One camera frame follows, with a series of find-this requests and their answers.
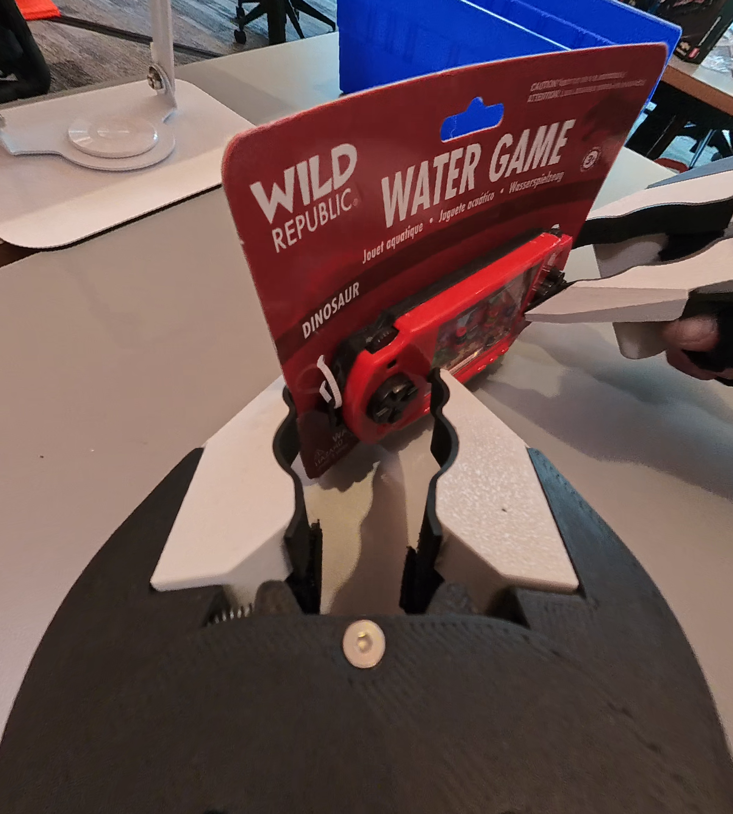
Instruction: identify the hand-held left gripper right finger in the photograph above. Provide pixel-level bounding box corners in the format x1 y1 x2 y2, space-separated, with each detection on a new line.
400 368 580 614

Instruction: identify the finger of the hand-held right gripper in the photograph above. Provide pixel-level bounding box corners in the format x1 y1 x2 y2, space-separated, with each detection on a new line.
571 178 733 279
524 232 733 362

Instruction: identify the black office chair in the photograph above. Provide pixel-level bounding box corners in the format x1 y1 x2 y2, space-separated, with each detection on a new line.
233 0 337 45

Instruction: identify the red handheld toy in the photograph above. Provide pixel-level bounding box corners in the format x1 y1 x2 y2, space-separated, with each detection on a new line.
223 41 669 481

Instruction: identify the wooden side table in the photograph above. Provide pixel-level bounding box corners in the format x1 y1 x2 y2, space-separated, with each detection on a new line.
662 60 733 137

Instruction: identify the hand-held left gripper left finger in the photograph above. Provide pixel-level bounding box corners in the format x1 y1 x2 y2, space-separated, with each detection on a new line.
150 382 324 614

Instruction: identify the blue plastic bin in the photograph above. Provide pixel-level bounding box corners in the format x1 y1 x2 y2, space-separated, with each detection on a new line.
336 0 684 142

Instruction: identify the person's right hand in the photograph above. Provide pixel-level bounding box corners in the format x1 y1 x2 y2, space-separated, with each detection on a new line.
664 315 720 381

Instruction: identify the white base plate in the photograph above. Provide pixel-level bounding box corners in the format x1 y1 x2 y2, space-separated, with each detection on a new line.
0 79 256 250

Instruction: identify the black printed box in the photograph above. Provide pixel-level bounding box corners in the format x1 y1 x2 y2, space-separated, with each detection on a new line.
672 0 733 64

